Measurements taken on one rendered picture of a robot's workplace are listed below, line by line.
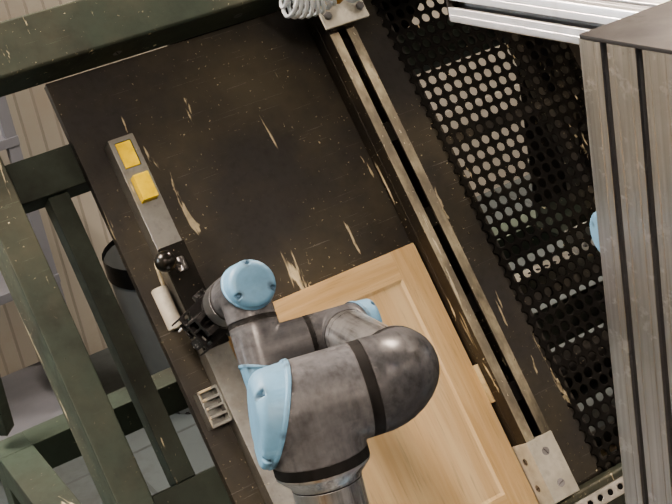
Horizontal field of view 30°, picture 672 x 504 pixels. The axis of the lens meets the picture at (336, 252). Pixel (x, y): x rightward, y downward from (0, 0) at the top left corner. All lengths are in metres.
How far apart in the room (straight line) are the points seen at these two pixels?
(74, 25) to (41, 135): 2.85
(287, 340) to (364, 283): 0.58
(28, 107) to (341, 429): 3.80
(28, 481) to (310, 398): 1.78
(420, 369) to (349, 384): 0.09
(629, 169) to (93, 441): 1.22
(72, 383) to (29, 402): 2.68
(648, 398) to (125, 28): 1.33
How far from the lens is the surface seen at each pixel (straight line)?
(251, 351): 1.83
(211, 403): 2.27
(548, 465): 2.43
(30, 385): 4.97
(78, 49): 2.30
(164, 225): 2.28
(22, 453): 3.26
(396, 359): 1.45
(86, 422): 2.17
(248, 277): 1.83
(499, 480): 2.43
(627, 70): 1.18
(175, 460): 2.29
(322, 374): 1.44
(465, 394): 2.43
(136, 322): 4.68
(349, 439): 1.45
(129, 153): 2.31
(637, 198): 1.22
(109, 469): 2.17
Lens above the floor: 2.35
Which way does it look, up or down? 24 degrees down
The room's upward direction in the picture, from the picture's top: 11 degrees counter-clockwise
